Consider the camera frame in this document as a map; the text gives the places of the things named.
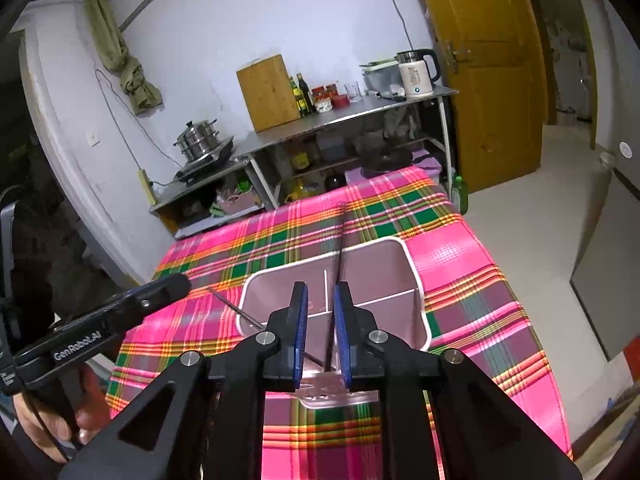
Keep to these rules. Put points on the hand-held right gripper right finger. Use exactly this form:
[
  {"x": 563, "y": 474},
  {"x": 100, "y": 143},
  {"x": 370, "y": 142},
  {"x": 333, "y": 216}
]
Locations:
[{"x": 342, "y": 335}]

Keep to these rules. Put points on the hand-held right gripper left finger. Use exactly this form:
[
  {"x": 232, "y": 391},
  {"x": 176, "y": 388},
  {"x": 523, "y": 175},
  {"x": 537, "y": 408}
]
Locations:
[{"x": 300, "y": 335}]

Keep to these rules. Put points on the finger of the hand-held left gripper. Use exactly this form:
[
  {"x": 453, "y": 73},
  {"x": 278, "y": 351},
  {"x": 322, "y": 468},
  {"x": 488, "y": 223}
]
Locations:
[{"x": 155, "y": 292}]

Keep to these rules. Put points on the black chopstick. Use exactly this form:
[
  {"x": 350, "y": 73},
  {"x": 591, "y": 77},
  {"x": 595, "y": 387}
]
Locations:
[
  {"x": 240, "y": 312},
  {"x": 340, "y": 260}
]

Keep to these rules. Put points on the pink utensil basket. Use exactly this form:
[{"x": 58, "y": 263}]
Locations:
[{"x": 380, "y": 280}]

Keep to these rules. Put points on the person's left hand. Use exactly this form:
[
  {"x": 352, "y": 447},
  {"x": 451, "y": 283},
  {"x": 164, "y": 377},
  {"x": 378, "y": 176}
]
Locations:
[{"x": 92, "y": 400}]

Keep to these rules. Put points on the yellow power strip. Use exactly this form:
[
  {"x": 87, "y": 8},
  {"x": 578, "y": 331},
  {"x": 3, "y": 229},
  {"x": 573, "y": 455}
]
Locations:
[{"x": 145, "y": 187}]

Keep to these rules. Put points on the low steel stand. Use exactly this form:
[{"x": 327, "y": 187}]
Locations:
[{"x": 200, "y": 192}]

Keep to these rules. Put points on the black induction cooker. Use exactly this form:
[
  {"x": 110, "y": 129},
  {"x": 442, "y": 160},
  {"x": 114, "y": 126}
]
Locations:
[{"x": 210, "y": 162}]

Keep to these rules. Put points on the pink plaid tablecloth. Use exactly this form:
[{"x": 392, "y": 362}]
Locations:
[{"x": 475, "y": 270}]

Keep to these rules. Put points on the steel steamer pot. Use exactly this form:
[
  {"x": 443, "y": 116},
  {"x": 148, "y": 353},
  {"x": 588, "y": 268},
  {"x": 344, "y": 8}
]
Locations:
[{"x": 197, "y": 140}]

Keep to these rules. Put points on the black pan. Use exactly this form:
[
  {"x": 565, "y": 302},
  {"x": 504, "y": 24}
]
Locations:
[{"x": 385, "y": 160}]

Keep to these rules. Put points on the green plastic bottle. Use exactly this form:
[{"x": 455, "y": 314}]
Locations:
[{"x": 460, "y": 195}]

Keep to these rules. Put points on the steel kitchen table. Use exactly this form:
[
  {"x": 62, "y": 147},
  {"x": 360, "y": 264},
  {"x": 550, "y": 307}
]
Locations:
[{"x": 350, "y": 112}]

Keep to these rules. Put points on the bamboo cutting board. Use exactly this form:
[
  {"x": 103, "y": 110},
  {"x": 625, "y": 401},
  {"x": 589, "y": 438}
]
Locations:
[{"x": 267, "y": 92}]

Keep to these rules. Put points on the red round container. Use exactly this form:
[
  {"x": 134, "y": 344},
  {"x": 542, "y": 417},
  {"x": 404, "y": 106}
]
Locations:
[{"x": 341, "y": 101}]

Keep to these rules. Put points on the red-lidded jar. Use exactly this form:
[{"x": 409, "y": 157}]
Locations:
[{"x": 322, "y": 100}]

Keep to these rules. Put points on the green hanging cloth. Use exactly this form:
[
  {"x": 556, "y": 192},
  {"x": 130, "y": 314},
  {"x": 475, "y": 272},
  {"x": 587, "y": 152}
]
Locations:
[{"x": 125, "y": 55}]

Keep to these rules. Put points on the dark oil bottle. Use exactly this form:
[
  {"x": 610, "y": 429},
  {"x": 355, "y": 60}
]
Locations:
[{"x": 304, "y": 95}]

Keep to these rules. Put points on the green glass bottle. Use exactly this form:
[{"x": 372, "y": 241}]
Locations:
[{"x": 294, "y": 95}]

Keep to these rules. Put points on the clear drinking glass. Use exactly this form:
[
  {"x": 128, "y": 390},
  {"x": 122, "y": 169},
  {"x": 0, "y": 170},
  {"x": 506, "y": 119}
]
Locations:
[{"x": 352, "y": 92}]

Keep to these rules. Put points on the grey plastic container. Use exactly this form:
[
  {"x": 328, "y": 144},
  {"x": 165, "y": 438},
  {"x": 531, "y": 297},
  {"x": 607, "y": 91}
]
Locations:
[{"x": 380, "y": 77}]

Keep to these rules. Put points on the white electric kettle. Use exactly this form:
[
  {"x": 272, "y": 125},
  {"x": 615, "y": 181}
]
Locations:
[{"x": 415, "y": 75}]

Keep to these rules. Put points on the grey cabinet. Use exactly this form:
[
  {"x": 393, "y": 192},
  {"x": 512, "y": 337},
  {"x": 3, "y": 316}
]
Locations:
[{"x": 610, "y": 260}]

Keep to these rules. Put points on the yellow wooden door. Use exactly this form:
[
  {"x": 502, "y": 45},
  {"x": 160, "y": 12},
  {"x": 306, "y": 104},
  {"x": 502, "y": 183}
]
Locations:
[{"x": 490, "y": 70}]

